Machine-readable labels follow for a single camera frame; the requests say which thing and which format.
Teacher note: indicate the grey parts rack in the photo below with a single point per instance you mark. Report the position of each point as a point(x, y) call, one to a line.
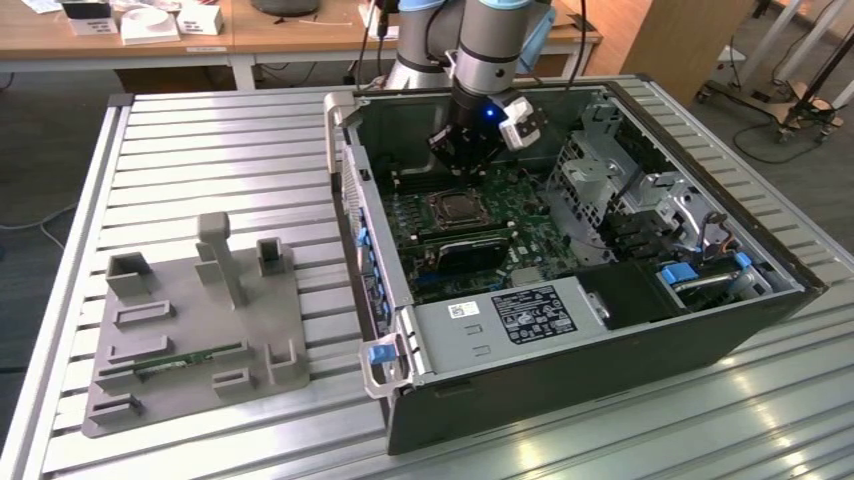
point(200, 320)

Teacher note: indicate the wooden desk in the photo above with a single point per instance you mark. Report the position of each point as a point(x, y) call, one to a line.
point(40, 40)
point(300, 37)

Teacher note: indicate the green RAM stick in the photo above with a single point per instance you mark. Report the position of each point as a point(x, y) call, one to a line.
point(175, 362)

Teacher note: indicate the blue expansion slot latch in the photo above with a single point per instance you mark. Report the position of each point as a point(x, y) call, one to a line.
point(361, 236)

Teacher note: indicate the black PC case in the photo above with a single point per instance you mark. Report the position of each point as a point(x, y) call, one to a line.
point(567, 400)

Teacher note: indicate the green motherboard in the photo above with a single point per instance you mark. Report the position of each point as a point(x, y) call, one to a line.
point(534, 235)

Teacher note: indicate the silver CPU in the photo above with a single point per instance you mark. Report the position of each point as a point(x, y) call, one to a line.
point(460, 208)

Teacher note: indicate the black graphics card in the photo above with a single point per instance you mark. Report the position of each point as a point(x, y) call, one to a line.
point(469, 256)

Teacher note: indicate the wooden panel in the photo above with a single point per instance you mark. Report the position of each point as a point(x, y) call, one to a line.
point(680, 45)

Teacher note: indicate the CPU socket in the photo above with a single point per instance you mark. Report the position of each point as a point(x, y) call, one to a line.
point(433, 225)

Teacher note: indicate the blue case latch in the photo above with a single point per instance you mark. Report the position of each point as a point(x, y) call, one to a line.
point(380, 356)

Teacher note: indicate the dark round object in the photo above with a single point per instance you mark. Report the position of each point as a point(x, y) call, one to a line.
point(283, 6)

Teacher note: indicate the silver metal tube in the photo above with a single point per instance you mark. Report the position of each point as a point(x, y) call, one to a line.
point(707, 284)

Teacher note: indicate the white round holder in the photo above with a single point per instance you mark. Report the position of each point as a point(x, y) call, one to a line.
point(149, 32)

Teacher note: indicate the small silver heatsink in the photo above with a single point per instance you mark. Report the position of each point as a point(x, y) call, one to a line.
point(530, 273)

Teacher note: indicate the silver metal drive cage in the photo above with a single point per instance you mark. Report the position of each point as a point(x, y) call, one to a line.
point(656, 197)

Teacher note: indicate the grey power supply unit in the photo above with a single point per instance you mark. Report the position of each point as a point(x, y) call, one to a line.
point(467, 340)

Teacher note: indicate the small blue plastic clip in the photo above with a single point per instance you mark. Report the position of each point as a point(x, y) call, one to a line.
point(742, 260)

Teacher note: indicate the wheeled equipment stand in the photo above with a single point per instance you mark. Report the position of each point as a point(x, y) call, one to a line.
point(810, 106)

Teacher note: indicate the white printed box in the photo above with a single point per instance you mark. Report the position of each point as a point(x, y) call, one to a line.
point(196, 22)

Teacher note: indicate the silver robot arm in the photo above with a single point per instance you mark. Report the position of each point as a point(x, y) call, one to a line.
point(487, 70)

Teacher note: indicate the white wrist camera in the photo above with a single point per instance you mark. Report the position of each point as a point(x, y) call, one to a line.
point(516, 107)

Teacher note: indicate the white box with black top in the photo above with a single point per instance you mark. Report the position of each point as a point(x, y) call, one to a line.
point(93, 25)

